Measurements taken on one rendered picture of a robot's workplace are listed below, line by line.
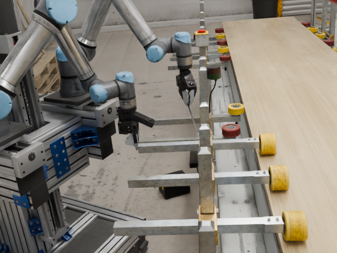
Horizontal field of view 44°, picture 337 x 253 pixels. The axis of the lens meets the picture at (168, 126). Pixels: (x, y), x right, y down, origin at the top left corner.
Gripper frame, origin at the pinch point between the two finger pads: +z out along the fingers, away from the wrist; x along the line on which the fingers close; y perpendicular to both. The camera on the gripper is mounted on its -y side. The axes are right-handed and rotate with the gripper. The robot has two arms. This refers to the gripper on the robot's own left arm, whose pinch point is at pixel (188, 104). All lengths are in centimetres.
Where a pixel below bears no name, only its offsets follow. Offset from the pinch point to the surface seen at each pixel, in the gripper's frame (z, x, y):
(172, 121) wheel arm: 8.1, 8.8, 1.7
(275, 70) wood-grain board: 3, -68, 37
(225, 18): 87, -310, 685
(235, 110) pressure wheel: 2.7, -19.9, -11.3
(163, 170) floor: 93, -6, 103
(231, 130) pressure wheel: 2.0, -8.3, -33.4
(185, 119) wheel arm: 7.4, 2.3, -0.6
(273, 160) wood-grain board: 3, -11, -64
